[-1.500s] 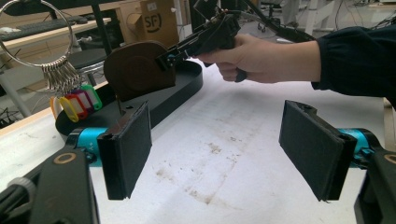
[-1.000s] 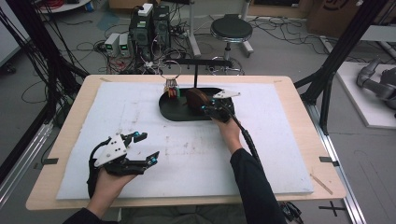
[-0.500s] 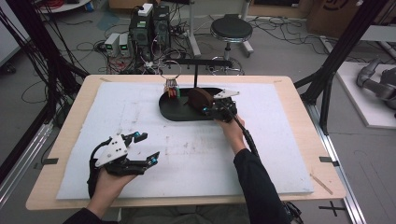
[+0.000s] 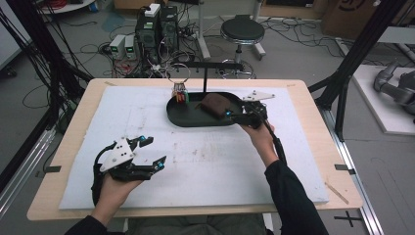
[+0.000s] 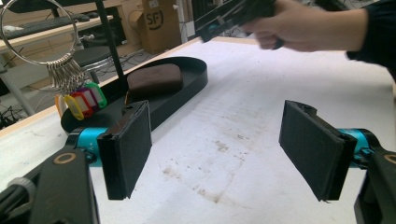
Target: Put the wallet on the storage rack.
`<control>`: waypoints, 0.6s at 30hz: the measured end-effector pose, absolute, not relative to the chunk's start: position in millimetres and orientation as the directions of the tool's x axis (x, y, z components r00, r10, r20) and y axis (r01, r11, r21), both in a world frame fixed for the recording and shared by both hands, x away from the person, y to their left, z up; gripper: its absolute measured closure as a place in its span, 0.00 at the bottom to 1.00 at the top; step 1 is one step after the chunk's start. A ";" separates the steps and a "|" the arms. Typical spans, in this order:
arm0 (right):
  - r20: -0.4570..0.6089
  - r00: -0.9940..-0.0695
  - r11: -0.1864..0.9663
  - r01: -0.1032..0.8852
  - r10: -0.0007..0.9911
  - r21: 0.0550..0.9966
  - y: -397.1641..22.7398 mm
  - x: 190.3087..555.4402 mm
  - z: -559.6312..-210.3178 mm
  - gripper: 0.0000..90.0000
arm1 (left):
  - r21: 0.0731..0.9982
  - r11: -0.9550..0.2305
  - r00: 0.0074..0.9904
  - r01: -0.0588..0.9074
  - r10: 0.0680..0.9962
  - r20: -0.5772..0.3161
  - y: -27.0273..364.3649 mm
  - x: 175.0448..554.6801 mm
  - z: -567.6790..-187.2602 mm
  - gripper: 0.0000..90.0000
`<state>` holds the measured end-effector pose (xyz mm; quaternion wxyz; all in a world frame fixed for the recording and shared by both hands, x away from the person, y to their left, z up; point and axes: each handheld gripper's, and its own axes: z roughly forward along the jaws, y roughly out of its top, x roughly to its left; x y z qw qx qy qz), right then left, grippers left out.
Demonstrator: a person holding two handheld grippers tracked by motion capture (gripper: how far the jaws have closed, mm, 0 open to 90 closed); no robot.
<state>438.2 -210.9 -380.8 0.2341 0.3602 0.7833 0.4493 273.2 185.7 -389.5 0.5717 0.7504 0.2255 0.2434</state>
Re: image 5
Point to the black oval tray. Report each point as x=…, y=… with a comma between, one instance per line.
x=186, y=84

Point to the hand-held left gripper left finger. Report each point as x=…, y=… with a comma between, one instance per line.
x=127, y=152

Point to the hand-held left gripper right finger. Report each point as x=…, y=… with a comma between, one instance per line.
x=311, y=149

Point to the black metal pole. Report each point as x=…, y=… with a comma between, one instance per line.
x=109, y=40

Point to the brown oval case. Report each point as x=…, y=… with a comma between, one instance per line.
x=155, y=79

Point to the black keyboard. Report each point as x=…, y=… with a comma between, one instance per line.
x=46, y=25

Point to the black round stool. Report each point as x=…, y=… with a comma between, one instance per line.
x=93, y=55

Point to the brown cardboard box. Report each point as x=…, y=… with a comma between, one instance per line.
x=162, y=28

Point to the white metal table leg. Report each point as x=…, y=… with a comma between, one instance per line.
x=15, y=90

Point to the wooden desk shelf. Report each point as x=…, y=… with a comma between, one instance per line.
x=37, y=39

